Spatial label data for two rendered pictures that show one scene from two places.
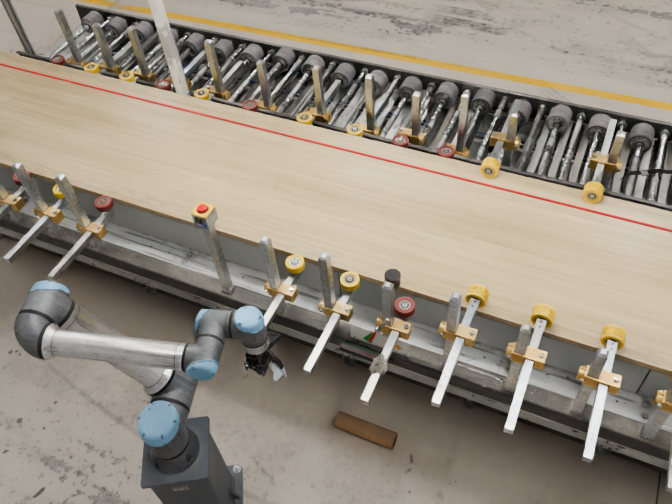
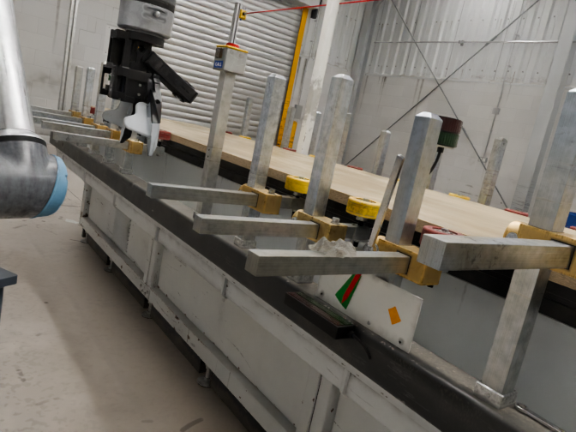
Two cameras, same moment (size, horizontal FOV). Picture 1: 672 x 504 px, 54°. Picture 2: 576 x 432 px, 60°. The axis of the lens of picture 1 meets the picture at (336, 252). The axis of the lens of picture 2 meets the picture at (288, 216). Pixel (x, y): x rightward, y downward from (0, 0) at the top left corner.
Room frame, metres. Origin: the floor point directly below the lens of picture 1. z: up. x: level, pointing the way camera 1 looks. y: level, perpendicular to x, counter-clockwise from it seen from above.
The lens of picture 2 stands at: (0.50, -0.34, 1.04)
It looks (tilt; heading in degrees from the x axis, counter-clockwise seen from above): 10 degrees down; 23
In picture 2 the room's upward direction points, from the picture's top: 12 degrees clockwise
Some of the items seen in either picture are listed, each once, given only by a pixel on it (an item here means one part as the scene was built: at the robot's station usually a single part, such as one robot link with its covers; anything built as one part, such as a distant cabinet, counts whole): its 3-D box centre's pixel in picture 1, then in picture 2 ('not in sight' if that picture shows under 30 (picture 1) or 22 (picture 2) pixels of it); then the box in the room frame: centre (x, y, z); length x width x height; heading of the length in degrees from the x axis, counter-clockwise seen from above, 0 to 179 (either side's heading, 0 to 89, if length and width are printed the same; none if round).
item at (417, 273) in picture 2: (394, 326); (405, 259); (1.41, -0.19, 0.85); 0.14 x 0.06 x 0.05; 61
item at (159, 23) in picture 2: (256, 341); (146, 21); (1.20, 0.30, 1.16); 0.10 x 0.09 x 0.05; 62
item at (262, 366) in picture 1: (258, 355); (134, 69); (1.19, 0.30, 1.08); 0.09 x 0.08 x 0.12; 152
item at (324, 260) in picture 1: (328, 294); (320, 184); (1.54, 0.05, 0.93); 0.04 x 0.04 x 0.48; 61
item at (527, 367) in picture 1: (527, 368); not in sight; (1.11, -0.62, 0.95); 0.50 x 0.04 x 0.04; 151
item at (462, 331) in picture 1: (457, 332); (555, 249); (1.28, -0.41, 0.95); 0.14 x 0.06 x 0.05; 61
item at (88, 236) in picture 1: (82, 243); (111, 143); (2.05, 1.15, 0.82); 0.44 x 0.03 x 0.04; 151
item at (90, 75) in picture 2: not in sight; (85, 112); (2.51, 1.79, 0.88); 0.04 x 0.04 x 0.48; 61
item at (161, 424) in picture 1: (163, 427); not in sight; (1.11, 0.70, 0.79); 0.17 x 0.15 x 0.18; 169
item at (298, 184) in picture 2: (296, 269); (297, 197); (1.74, 0.17, 0.85); 0.08 x 0.08 x 0.11
